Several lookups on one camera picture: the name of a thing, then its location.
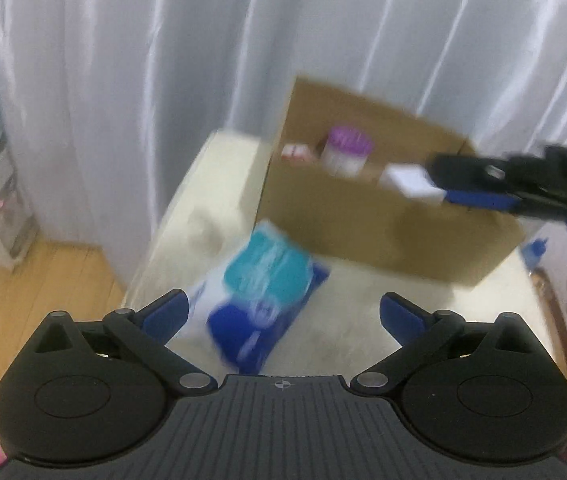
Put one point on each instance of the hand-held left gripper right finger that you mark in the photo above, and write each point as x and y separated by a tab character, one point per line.
403	317

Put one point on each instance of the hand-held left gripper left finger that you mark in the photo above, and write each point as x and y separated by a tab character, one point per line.
166	315

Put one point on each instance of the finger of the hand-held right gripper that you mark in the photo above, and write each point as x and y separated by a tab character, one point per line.
483	201
463	170

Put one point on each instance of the small white carton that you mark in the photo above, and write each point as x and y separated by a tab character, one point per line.
411	182

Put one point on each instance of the brown cardboard box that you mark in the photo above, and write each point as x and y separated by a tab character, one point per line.
363	230

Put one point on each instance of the blue wet wipes pack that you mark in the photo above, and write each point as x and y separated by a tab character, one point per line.
258	285

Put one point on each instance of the purple lid air freshener jar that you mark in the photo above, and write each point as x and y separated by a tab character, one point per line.
346	152

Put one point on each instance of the red toothpaste tube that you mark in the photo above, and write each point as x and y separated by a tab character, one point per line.
296	152

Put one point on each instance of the cream small table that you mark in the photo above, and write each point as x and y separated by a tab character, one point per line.
343	310

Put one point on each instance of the blue plastic bottle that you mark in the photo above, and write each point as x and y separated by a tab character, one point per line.
536	255

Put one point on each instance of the white satin curtain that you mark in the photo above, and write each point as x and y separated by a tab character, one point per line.
163	85

